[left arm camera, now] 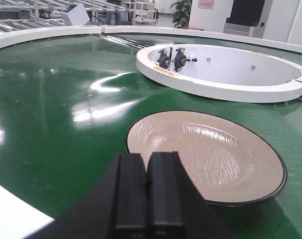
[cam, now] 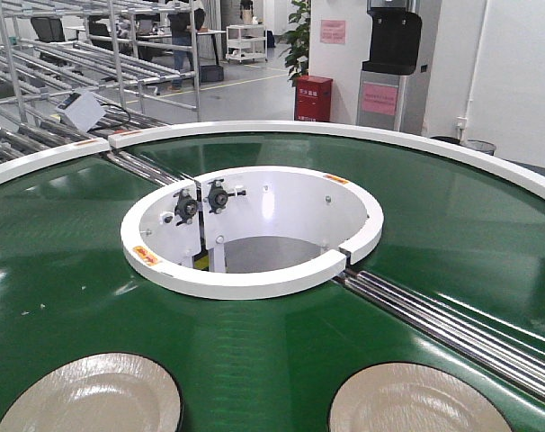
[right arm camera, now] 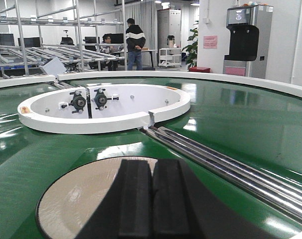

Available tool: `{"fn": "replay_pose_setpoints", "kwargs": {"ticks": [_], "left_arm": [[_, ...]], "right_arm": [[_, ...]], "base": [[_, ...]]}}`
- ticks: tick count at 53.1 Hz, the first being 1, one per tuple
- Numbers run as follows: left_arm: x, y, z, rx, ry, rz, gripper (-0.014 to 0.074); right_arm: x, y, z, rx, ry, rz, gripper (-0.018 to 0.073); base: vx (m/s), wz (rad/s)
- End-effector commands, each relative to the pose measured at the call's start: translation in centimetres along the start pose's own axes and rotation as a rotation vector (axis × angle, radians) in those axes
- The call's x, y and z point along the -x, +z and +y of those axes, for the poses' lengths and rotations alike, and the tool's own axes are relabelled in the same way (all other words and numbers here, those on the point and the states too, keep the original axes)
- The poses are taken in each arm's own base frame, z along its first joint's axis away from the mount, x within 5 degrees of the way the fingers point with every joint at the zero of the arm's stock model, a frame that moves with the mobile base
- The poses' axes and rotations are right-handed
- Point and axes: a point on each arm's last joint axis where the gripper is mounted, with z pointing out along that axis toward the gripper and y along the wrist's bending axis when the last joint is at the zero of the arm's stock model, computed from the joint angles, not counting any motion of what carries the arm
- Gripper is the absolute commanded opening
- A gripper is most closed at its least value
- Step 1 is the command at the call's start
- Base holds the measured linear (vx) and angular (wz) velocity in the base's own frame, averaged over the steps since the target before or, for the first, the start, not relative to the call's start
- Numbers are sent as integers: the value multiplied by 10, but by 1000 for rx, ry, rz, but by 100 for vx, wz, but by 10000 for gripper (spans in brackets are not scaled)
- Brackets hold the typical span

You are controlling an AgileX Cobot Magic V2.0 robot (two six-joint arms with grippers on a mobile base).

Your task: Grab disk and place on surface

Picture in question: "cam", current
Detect steel rollers back left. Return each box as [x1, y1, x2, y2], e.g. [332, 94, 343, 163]
[102, 150, 181, 186]

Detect black and grey dispenser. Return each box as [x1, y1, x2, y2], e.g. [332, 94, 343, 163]
[357, 1, 423, 131]

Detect steel rollers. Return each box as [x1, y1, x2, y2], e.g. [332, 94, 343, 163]
[335, 268, 545, 403]
[102, 150, 181, 186]

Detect white utility cart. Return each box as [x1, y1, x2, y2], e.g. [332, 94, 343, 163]
[225, 24, 267, 64]

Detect wire mesh waste bin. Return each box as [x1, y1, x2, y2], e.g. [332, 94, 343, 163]
[463, 139, 496, 156]

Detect steel rollers front right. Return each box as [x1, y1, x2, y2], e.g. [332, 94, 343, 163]
[335, 268, 545, 403]

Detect black bearing left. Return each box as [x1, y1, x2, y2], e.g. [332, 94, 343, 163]
[174, 189, 199, 226]

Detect white outer rim right segment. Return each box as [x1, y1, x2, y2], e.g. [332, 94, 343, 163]
[108, 121, 545, 200]

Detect red fire cabinet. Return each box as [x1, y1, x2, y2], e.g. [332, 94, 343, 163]
[294, 76, 333, 122]

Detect cream plate arm side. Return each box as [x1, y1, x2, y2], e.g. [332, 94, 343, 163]
[328, 363, 512, 431]
[0, 352, 183, 431]

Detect black bearing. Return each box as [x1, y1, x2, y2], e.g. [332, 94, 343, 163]
[174, 189, 199, 226]
[207, 179, 246, 214]

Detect black bearing right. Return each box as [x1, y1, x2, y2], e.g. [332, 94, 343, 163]
[207, 179, 246, 214]

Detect pink wall notice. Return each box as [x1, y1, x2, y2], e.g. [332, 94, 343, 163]
[320, 19, 346, 45]

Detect white outer rim left segment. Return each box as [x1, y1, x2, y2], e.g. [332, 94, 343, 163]
[0, 138, 111, 185]

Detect green potted plant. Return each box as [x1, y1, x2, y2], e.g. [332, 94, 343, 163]
[281, 0, 311, 86]

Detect white inner conveyor ring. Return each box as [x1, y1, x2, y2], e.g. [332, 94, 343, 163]
[120, 165, 385, 301]

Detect white rim segment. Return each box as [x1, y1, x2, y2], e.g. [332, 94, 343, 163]
[0, 138, 111, 185]
[108, 121, 545, 200]

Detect metal roller rack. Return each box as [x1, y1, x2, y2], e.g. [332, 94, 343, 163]
[0, 1, 200, 164]

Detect green circular conveyor belt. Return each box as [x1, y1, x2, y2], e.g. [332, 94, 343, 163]
[0, 132, 545, 431]

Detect standing person dark clothes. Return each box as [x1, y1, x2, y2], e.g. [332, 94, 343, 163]
[168, 1, 205, 73]

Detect grey control box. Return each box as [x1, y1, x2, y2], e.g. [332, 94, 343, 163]
[55, 91, 105, 132]

